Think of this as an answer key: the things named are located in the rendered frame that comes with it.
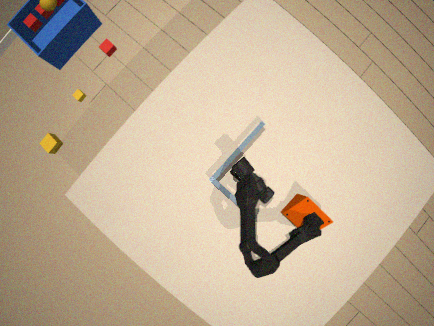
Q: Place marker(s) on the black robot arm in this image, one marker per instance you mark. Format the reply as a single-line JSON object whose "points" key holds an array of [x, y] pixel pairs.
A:
{"points": [[247, 197]]}

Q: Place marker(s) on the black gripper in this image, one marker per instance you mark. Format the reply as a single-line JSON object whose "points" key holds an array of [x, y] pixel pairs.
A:
{"points": [[266, 197]]}

